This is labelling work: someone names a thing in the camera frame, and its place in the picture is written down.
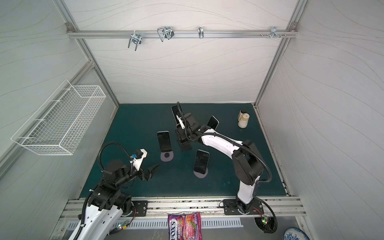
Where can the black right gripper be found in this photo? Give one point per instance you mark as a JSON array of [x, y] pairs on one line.
[[184, 139]]

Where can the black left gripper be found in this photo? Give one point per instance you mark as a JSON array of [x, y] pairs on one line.
[[148, 175]]

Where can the black phone purple edge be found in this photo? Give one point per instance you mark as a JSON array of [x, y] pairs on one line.
[[213, 123]]

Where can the black phone light blue edge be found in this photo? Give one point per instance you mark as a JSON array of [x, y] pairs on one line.
[[164, 141]]

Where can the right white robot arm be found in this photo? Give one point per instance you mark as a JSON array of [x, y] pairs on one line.
[[247, 160]]

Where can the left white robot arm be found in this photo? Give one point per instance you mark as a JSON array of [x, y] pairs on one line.
[[106, 203]]

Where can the grey round stand left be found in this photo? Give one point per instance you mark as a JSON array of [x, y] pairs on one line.
[[167, 156]]

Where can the grey round stand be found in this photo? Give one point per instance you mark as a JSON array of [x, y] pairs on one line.
[[167, 156], [201, 176]]

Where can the black phone back centre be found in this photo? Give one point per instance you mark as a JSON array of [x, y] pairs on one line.
[[174, 112]]

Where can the black phone front centre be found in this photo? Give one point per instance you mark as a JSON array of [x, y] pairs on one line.
[[201, 162]]

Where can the grey round stand front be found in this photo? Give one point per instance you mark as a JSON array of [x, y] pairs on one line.
[[201, 176]]

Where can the white salt shaker beige cap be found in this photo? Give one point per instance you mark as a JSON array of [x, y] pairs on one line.
[[243, 123]]

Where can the pink Fox's candy bag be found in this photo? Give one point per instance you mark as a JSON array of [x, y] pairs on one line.
[[185, 226]]

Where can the metal U-bolt clamp middle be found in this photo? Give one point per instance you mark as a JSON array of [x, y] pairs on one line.
[[165, 33]]

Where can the metal u-bolt clamp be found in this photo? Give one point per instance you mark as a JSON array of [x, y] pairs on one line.
[[165, 33], [135, 40]]

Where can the metal clamp small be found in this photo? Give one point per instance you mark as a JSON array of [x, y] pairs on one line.
[[201, 32]]

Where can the metal U-bolt clamp left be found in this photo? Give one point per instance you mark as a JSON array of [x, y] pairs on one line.
[[135, 40]]

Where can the blue white ceramic plate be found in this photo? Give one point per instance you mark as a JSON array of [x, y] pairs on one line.
[[294, 233]]

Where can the aluminium top crossbar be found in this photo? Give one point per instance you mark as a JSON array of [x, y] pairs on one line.
[[179, 34]]

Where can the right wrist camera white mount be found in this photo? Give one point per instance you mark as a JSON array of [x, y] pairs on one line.
[[180, 121]]

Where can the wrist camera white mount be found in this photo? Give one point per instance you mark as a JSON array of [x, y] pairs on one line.
[[136, 159], [180, 121]]

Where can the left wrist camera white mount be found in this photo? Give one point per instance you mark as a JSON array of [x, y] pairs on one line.
[[136, 159]]

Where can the white wire basket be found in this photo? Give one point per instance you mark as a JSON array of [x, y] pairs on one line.
[[57, 127]]

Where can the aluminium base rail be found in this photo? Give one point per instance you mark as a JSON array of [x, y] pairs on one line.
[[157, 208]]

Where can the metal bracket right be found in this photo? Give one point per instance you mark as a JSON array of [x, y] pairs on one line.
[[273, 34]]

